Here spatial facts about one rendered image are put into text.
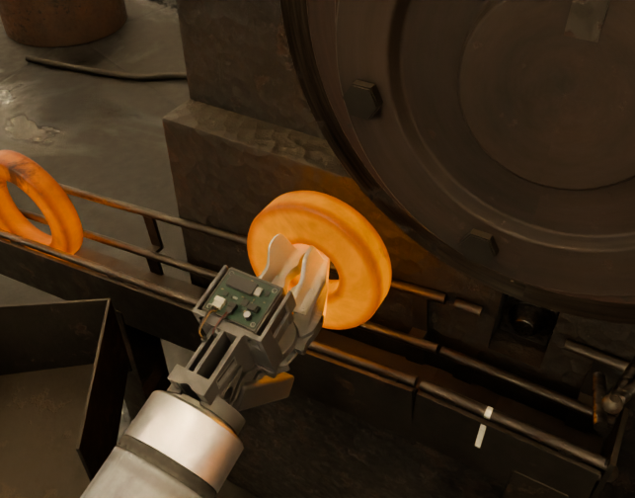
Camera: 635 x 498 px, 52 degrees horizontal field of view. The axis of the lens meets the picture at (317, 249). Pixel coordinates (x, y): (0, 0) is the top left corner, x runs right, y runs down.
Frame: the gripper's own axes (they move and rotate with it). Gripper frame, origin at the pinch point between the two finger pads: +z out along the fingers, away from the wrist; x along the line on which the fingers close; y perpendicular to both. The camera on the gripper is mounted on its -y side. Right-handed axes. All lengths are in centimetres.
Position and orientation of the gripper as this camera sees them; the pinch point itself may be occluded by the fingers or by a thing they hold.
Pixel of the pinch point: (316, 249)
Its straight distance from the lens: 65.3
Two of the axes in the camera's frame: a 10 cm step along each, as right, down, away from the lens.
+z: 4.7, -7.6, 4.5
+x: -8.7, -3.2, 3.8
